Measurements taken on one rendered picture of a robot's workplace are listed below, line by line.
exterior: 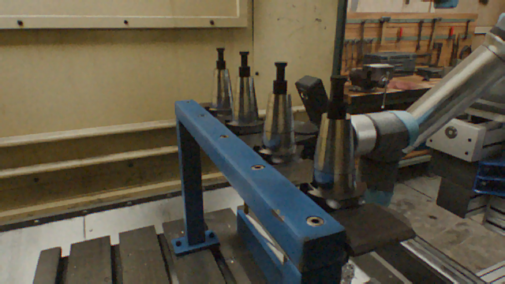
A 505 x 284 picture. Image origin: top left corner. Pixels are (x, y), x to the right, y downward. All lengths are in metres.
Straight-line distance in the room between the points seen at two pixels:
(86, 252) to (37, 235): 0.26
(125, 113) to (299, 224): 0.77
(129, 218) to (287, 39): 0.71
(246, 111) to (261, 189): 0.20
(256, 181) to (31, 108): 0.74
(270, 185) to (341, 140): 0.08
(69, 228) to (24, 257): 0.12
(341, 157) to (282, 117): 0.11
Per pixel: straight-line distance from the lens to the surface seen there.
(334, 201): 0.31
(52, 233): 1.07
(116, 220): 1.05
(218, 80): 0.59
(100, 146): 1.00
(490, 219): 1.19
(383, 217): 0.31
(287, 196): 0.30
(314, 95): 0.53
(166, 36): 0.95
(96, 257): 0.82
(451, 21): 4.16
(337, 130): 0.30
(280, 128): 0.39
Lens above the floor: 1.37
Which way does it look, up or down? 21 degrees down
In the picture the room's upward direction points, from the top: straight up
